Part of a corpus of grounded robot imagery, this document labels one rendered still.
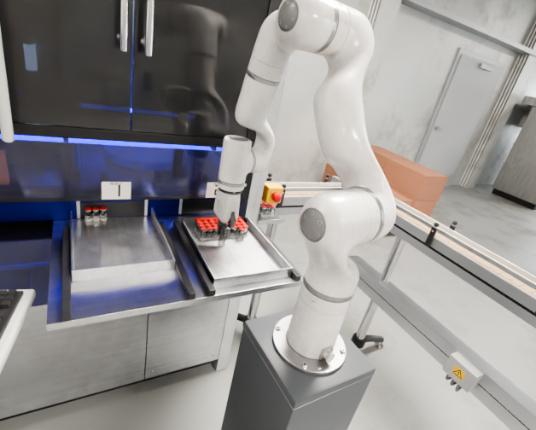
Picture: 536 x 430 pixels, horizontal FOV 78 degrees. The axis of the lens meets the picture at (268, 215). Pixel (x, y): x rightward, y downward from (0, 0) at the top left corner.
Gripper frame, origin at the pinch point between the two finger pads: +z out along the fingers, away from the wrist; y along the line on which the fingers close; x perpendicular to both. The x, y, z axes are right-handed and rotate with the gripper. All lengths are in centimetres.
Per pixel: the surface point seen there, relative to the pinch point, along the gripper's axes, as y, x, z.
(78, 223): -21.9, -41.8, 6.3
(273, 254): 9.1, 15.7, 5.4
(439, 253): 21, 92, 6
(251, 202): -17.1, 18.1, -1.9
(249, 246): 1.1, 10.4, 6.3
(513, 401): 68, 95, 41
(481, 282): 41, 92, 7
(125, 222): -21.0, -27.8, 6.3
